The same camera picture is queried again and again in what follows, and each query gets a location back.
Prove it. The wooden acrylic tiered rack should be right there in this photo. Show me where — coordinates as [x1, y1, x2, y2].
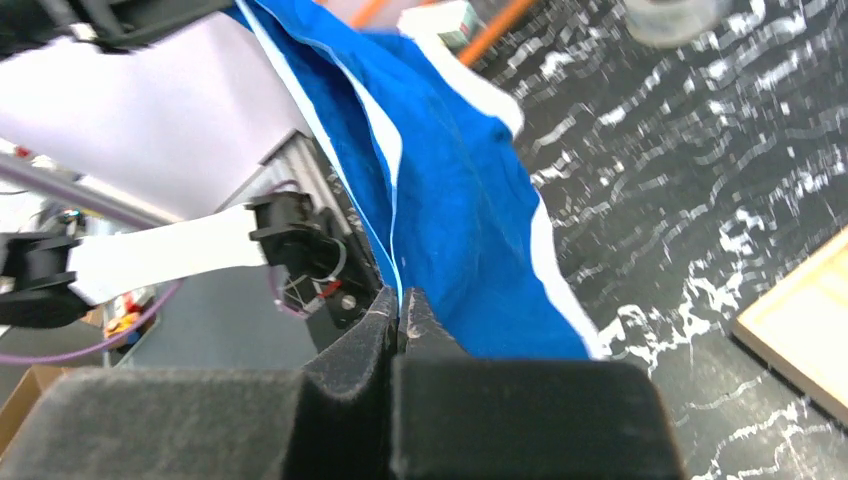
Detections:
[347, 0, 538, 68]

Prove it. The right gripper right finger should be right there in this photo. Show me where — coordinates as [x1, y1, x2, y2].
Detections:
[390, 289, 686, 479]

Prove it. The blue underwear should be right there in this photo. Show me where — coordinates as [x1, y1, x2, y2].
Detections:
[228, 1, 604, 359]

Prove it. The clear tape roll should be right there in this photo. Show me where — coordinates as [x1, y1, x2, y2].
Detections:
[622, 0, 731, 48]

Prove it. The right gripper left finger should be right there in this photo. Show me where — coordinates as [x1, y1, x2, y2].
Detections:
[1, 288, 398, 479]

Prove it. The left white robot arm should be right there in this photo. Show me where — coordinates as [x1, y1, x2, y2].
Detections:
[1, 191, 379, 329]

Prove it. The wooden compartment organizer box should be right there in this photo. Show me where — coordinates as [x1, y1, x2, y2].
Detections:
[732, 230, 847, 424]

